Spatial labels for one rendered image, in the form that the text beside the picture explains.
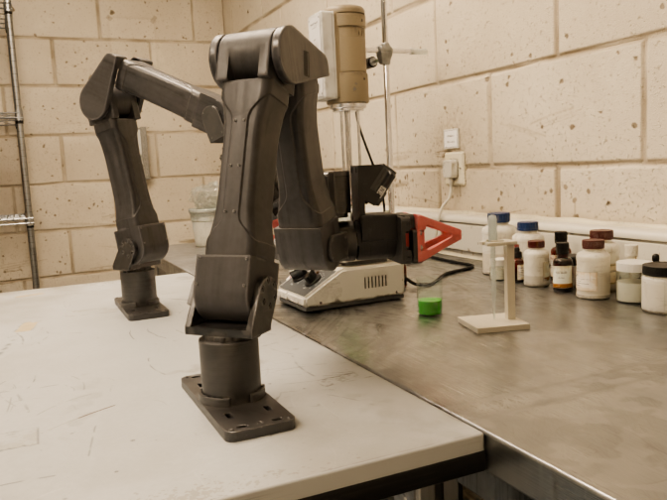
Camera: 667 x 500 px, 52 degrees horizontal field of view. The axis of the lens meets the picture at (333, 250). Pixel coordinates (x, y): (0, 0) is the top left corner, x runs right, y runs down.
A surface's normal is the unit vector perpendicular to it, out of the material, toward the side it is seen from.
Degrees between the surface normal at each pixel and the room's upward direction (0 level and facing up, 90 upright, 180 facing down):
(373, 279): 90
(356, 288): 90
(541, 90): 90
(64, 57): 90
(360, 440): 0
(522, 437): 0
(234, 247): 73
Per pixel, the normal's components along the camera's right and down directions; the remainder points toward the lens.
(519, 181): -0.91, 0.09
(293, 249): -0.39, 0.32
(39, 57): 0.42, 0.09
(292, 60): 0.91, 0.00
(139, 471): -0.05, -0.99
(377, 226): 0.21, 0.11
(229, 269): -0.40, -0.17
